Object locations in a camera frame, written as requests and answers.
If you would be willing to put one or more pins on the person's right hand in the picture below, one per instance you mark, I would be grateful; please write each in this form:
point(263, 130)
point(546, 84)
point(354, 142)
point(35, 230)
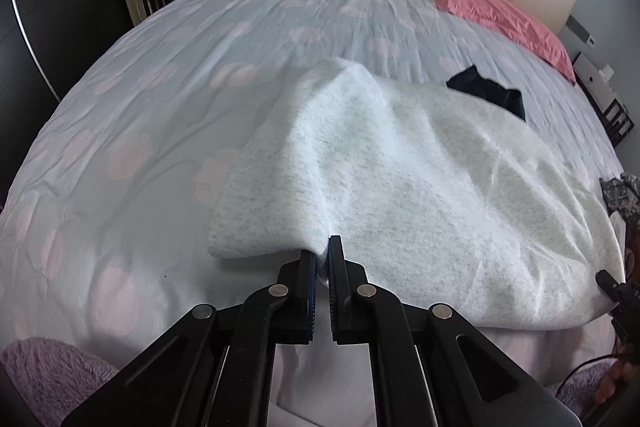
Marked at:
point(620, 370)

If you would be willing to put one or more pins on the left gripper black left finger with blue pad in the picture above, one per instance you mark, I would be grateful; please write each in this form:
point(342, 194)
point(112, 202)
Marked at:
point(214, 366)

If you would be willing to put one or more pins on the lilac fluffy robe left side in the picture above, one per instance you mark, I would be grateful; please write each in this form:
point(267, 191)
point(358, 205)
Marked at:
point(54, 377)

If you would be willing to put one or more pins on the light grey printed sweatshirt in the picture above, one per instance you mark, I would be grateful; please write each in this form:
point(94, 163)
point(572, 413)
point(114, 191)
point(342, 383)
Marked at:
point(443, 197)

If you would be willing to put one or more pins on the grey wall switch panel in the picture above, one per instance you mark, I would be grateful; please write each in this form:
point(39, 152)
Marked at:
point(580, 32)

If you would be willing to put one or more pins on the grey bedsheet with pink dots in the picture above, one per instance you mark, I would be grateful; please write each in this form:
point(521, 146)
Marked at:
point(104, 234)

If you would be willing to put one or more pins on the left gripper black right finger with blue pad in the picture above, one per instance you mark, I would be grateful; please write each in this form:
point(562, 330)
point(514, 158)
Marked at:
point(431, 367)

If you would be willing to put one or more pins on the white right nightstand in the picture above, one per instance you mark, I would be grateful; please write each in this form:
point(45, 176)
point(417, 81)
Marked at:
point(612, 113)

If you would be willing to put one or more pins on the coral pink pillow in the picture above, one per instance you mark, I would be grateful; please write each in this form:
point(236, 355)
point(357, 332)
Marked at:
point(507, 19)

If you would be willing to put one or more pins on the dark navy garment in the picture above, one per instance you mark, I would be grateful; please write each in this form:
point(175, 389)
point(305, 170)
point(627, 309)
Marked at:
point(470, 82)

